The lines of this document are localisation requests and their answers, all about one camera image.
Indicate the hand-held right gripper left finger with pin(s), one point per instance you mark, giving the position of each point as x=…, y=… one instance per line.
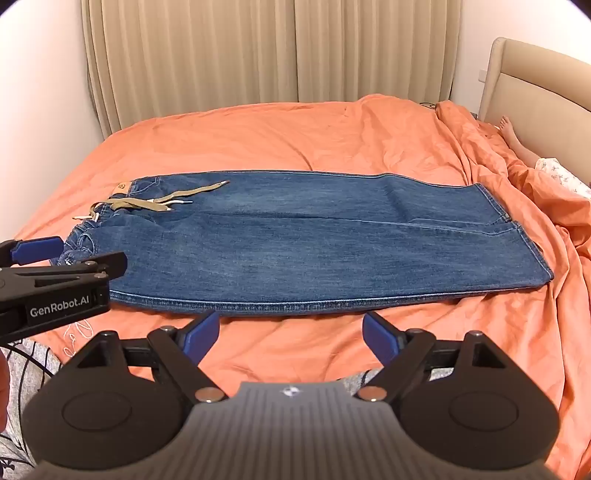
x=203, y=333

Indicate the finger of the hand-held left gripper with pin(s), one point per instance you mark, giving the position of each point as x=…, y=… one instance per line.
x=34, y=250
x=111, y=265

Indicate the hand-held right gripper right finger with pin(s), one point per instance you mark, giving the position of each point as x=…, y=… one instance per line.
x=376, y=333

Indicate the blue denim pants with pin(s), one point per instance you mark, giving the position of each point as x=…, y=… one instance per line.
x=300, y=240

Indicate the grey printed clothing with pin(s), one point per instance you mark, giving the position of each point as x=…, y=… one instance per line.
x=27, y=369

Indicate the orange duvet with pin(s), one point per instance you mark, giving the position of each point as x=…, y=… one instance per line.
x=485, y=152

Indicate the orange bed sheet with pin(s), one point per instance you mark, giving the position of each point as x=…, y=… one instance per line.
x=277, y=134

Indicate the beige pleated curtain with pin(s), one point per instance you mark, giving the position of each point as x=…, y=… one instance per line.
x=277, y=50

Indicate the beige padded headboard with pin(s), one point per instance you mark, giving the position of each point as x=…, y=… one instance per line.
x=535, y=74

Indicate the white wall socket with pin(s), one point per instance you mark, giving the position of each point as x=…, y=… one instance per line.
x=482, y=76

